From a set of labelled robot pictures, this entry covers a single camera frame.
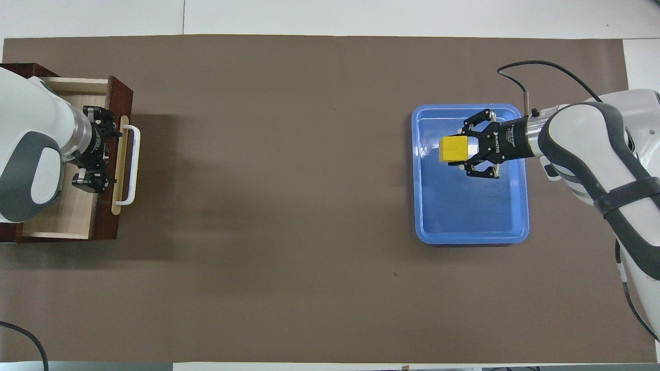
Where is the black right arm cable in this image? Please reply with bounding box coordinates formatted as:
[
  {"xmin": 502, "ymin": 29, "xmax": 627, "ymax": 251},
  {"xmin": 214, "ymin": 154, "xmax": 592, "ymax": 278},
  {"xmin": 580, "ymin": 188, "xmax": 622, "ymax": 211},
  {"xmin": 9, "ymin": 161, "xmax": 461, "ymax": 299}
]
[{"xmin": 498, "ymin": 60, "xmax": 660, "ymax": 342}]

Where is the brown table mat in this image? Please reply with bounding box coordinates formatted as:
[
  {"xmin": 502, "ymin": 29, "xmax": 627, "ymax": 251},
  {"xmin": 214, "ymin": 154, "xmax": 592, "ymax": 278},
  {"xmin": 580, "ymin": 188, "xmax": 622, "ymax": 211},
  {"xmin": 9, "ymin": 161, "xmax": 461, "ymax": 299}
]
[{"xmin": 2, "ymin": 35, "xmax": 658, "ymax": 364}]

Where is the wooden drawer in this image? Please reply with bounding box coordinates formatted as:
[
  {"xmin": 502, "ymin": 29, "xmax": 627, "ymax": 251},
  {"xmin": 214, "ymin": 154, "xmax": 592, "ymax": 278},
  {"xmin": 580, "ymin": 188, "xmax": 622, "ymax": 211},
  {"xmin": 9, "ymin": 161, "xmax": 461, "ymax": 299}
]
[{"xmin": 15, "ymin": 76, "xmax": 135, "ymax": 243}]

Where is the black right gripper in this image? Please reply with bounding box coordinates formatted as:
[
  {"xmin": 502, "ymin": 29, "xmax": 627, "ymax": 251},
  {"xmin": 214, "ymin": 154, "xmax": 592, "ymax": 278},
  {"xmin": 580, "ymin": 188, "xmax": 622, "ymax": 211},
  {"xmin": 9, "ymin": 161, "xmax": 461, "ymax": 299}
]
[{"xmin": 448, "ymin": 109, "xmax": 532, "ymax": 179}]

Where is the beige handle backplate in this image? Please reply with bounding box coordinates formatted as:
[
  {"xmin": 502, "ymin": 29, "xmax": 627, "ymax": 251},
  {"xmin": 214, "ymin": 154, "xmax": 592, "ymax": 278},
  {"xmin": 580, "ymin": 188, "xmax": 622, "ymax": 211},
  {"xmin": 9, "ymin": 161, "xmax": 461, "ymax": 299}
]
[{"xmin": 111, "ymin": 115, "xmax": 129, "ymax": 215}]

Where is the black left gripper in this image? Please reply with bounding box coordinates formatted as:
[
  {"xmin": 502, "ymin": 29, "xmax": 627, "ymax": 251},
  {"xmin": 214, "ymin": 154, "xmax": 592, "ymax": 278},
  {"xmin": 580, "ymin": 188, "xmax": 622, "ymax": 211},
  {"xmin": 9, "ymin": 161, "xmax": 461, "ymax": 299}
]
[{"xmin": 71, "ymin": 106, "xmax": 123, "ymax": 194}]

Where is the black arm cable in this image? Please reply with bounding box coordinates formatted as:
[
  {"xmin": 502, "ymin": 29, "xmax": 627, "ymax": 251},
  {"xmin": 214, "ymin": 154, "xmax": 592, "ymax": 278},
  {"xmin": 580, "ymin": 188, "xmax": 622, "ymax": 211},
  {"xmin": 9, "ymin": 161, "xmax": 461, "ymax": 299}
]
[
  {"xmin": 0, "ymin": 321, "xmax": 50, "ymax": 371},
  {"xmin": 498, "ymin": 60, "xmax": 660, "ymax": 342}
]

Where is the yellow cube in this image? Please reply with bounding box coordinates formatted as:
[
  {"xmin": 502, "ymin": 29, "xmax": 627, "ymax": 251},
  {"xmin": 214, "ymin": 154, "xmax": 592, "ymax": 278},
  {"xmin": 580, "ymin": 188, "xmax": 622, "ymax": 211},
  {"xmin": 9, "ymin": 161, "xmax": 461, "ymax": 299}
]
[{"xmin": 438, "ymin": 135, "xmax": 470, "ymax": 165}]

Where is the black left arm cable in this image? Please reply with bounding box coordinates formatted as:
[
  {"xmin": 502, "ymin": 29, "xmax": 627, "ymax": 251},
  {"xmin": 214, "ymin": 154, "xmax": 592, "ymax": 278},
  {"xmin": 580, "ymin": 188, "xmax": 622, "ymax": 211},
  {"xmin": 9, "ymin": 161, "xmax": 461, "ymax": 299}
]
[{"xmin": 0, "ymin": 321, "xmax": 50, "ymax": 371}]

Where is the blue plastic tray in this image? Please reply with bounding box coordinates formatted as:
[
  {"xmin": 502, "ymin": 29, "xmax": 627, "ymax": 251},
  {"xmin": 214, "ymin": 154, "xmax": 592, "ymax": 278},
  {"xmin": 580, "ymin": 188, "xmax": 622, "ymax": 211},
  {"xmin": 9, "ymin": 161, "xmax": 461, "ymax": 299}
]
[{"xmin": 411, "ymin": 104, "xmax": 530, "ymax": 245}]

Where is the white drawer handle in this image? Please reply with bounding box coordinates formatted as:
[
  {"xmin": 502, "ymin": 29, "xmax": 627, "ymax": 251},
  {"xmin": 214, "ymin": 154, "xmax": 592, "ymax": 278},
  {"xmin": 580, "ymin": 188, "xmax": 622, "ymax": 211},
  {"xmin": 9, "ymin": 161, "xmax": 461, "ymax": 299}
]
[{"xmin": 120, "ymin": 125, "xmax": 141, "ymax": 206}]

